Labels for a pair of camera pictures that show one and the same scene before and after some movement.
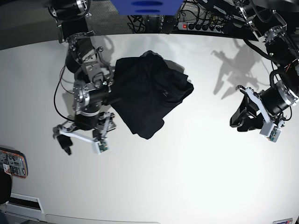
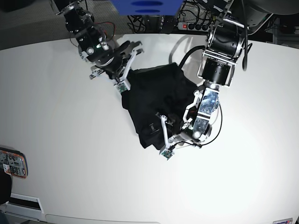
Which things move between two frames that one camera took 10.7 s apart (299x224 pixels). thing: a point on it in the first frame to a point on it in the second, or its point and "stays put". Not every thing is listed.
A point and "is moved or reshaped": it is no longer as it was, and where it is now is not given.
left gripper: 98,123 to 115,66
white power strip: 201,26 stays put
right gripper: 275,100 to 175,123
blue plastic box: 146,7 stays put
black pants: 143,90 is moved or reshaped
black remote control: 167,24 stays put
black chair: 5,185 stays put
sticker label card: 285,221 stays put
